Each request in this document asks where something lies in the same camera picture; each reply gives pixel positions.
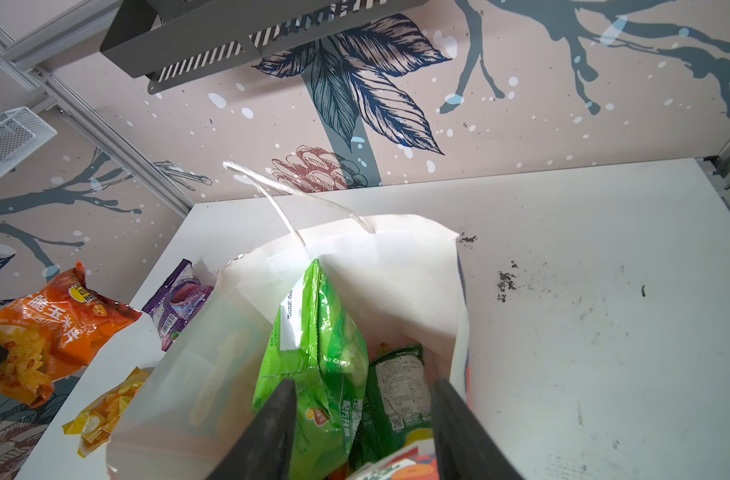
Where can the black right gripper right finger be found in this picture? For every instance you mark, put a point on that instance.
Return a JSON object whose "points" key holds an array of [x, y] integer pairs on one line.
{"points": [[463, 448]]}

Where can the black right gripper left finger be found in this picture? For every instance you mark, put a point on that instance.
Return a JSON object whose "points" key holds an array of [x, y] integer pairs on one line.
{"points": [[264, 450]]}

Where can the orange snack packet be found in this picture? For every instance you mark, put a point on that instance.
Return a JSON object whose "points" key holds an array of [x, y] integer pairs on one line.
{"points": [[54, 333]]}

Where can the red paper gift bag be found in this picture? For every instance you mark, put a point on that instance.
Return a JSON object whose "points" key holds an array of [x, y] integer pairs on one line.
{"points": [[400, 278]]}

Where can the bright green chips bag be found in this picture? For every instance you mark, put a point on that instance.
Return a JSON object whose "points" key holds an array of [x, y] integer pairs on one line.
{"points": [[316, 343]]}

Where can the yellow snack packet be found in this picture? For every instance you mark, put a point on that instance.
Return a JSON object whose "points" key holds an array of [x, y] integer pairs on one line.
{"points": [[96, 422]]}

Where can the purple snack packet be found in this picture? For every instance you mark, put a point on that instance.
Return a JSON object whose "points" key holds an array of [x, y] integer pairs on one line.
{"points": [[176, 303]]}

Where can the dark green snack packet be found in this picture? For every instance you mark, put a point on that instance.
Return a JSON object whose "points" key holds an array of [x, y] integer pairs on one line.
{"points": [[397, 406]]}

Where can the white wire mesh shelf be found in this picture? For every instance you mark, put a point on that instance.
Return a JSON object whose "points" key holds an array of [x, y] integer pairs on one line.
{"points": [[22, 132]]}

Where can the black hanging wall basket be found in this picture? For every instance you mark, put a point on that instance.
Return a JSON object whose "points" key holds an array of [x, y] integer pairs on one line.
{"points": [[176, 42]]}

